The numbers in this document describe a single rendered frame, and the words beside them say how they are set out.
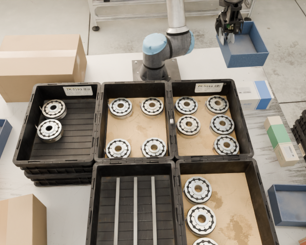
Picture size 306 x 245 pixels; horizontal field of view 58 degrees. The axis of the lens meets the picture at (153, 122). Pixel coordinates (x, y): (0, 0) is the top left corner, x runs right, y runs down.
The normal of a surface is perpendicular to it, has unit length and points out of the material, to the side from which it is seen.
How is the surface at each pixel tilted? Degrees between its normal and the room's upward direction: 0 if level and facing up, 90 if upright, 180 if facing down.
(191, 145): 0
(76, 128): 0
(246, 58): 90
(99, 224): 0
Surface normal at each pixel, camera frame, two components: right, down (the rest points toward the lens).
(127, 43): 0.00, -0.57
